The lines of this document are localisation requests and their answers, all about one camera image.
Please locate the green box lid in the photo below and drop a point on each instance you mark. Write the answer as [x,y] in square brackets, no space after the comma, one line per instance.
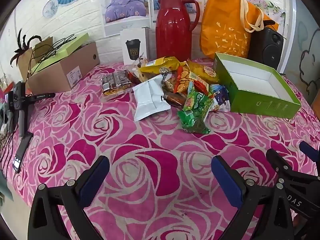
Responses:
[75,42]

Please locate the brown bar snack packet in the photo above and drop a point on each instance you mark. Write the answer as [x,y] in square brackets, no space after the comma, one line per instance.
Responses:
[175,98]

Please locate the pink rose tablecloth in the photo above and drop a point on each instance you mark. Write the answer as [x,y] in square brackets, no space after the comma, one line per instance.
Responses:
[150,155]

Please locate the green pea snack packet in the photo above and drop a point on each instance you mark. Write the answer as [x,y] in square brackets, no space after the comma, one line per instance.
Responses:
[197,100]

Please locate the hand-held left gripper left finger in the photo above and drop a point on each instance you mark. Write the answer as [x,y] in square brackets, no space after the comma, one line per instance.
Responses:
[96,177]

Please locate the red cracker packet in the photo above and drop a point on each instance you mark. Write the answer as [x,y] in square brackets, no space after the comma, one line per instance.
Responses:
[181,80]

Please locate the black feather ornament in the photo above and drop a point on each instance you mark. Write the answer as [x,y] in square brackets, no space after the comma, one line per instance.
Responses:
[21,40]

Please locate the brown cardboard box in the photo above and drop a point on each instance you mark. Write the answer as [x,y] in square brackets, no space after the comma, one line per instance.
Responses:
[65,72]

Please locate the clear brown biscuit packet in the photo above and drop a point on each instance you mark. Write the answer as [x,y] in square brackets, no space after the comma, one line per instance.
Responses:
[115,81]

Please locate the black digital scale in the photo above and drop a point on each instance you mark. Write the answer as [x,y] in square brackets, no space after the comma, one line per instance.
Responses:
[22,152]

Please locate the large yellow snack packet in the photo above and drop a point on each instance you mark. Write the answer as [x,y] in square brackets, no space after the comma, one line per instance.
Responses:
[162,65]

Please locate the brown paper bag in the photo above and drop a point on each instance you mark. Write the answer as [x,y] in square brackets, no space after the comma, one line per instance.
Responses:
[25,62]

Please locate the yellow round-label bread packet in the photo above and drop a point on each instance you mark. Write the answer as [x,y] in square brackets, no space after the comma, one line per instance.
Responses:
[203,71]

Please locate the white cup-print box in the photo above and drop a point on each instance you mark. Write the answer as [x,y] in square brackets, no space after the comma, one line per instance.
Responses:
[132,37]

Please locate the orange tote bag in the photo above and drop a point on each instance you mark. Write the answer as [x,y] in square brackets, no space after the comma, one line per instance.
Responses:
[225,25]

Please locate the red yellow label packet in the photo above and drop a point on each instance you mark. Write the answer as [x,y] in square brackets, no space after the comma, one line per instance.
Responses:
[200,83]

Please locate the dark green snack packet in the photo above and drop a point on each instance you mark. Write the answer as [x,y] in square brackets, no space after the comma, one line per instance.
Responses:
[193,122]

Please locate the blue green snack packet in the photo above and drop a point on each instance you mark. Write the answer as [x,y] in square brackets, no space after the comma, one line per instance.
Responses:
[221,97]

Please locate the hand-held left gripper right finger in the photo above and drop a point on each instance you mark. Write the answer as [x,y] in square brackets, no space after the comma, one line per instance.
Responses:
[226,180]

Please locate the white snack packet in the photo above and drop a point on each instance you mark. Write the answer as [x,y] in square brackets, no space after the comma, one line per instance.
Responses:
[150,97]

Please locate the green cardboard box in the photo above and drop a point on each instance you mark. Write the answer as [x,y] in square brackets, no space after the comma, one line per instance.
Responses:
[250,102]

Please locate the purple bedding wall poster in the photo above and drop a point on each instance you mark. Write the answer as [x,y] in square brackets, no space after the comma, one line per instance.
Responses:
[125,10]

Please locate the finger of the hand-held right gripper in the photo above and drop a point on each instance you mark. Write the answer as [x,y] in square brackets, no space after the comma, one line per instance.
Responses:
[310,151]
[277,161]

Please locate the red thermos jug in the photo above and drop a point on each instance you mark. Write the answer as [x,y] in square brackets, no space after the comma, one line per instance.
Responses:
[172,30]

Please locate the cartoon wall sticker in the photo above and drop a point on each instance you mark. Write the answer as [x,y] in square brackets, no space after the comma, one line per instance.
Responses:
[310,62]

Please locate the black speaker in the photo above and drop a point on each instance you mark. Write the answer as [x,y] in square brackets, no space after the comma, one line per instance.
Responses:
[267,47]

